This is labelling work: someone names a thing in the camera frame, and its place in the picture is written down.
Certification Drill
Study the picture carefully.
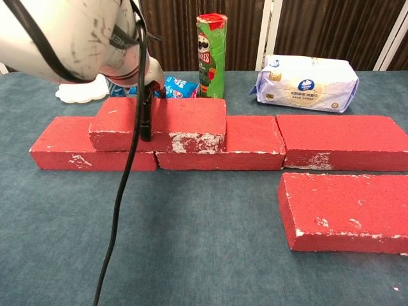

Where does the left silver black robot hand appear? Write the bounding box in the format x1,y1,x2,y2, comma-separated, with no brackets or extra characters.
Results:
127,57,167,142

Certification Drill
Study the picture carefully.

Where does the red brick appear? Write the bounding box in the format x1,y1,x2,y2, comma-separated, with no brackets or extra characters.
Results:
88,97,228,155
275,114,408,172
154,115,286,171
29,115,159,172
277,172,408,255

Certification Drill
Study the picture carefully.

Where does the blue spray bottle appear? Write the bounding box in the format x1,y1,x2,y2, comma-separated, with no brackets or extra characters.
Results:
106,78,128,98

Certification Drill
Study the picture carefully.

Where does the blue snack bag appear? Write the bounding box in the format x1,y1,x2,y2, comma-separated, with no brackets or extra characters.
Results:
129,75,200,99

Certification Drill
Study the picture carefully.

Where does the white flower-shaped plate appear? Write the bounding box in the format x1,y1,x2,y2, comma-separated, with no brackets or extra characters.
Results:
55,75,109,104

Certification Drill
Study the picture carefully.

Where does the brown ribbed partition panel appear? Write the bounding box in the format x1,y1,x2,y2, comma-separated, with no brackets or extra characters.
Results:
266,0,402,71
140,0,272,73
381,0,408,71

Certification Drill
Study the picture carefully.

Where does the green Pringles can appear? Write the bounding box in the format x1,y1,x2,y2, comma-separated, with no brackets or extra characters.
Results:
196,13,228,99

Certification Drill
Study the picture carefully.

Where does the teal felt table cover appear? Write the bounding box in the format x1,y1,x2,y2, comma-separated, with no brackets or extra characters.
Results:
0,69,408,306

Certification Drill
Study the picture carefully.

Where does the white tissue pack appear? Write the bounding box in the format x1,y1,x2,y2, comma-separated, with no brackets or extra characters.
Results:
249,54,360,114

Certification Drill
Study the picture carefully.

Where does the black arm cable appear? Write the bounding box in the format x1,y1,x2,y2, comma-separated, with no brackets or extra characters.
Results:
92,0,163,306

